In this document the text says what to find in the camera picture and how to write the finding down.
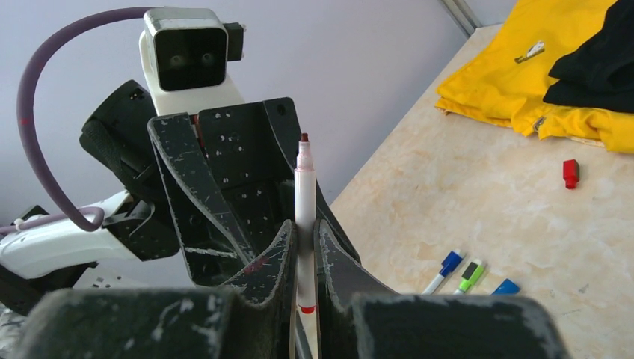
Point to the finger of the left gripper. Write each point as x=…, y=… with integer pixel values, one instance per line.
x=317, y=198

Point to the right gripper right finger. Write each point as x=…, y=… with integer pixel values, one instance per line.
x=341, y=281

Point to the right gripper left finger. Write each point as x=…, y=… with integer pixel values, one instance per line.
x=262, y=313

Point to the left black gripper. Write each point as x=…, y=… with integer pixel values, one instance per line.
x=210, y=186

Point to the white red-tipped pen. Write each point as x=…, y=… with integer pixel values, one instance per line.
x=305, y=218

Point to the white blue-ended marker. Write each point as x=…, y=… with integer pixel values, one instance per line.
x=451, y=261

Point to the white green-tipped pen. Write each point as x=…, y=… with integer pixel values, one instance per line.
x=470, y=276

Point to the large white blue marker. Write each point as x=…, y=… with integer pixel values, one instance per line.
x=507, y=287

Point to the red pen cap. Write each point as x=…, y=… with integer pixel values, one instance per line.
x=571, y=173

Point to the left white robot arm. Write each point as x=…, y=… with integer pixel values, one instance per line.
x=40, y=254

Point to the yellow folded shirt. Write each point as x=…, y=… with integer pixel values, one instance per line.
x=505, y=84

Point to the black folded shirt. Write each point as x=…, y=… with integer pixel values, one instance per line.
x=599, y=74

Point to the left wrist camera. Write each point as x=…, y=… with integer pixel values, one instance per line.
x=185, y=54

